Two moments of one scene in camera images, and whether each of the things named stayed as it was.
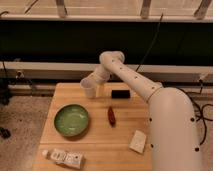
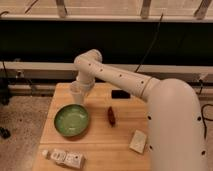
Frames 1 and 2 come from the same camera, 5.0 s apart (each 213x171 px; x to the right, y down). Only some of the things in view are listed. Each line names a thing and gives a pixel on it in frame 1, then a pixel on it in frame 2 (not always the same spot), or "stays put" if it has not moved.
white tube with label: [66, 158] stays put
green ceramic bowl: [71, 120] stays put
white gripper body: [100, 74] -> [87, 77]
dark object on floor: [4, 133] stays put
